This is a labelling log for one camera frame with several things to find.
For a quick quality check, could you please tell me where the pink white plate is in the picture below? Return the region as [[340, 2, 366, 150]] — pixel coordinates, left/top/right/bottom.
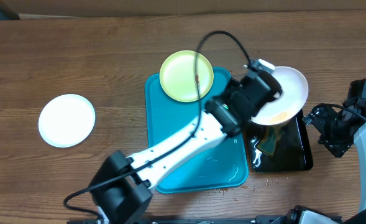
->
[[252, 66, 309, 126]]

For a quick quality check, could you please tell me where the green yellow sponge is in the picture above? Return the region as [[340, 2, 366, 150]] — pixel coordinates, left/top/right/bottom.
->
[[255, 124, 283, 157]]

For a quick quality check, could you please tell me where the green rimmed plate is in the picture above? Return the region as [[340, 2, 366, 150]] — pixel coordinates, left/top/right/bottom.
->
[[160, 50, 214, 103]]

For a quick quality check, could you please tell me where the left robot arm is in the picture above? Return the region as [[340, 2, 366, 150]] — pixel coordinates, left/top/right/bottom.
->
[[89, 59, 282, 223]]

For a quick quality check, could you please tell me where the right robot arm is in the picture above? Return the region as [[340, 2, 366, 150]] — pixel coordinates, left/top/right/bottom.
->
[[303, 79, 366, 223]]

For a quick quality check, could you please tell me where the black water tray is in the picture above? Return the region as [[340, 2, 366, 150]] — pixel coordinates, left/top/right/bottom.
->
[[245, 111, 313, 173]]

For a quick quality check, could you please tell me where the teal plastic tray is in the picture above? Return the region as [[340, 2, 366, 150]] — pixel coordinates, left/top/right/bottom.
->
[[145, 74, 249, 194]]

